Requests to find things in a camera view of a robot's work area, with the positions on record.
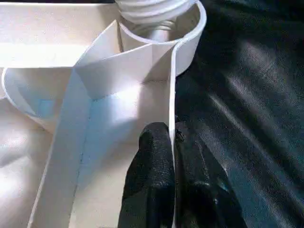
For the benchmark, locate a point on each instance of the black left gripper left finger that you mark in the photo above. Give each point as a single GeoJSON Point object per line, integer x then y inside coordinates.
{"type": "Point", "coordinates": [149, 180]}

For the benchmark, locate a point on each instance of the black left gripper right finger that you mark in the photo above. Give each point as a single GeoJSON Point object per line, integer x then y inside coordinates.
{"type": "Point", "coordinates": [202, 190]}

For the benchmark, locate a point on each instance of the white plastic table top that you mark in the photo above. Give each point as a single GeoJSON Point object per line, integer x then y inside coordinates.
{"type": "Point", "coordinates": [71, 47]}

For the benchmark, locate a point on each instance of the white plastic table leg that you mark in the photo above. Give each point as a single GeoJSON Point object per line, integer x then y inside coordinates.
{"type": "Point", "coordinates": [152, 8]}

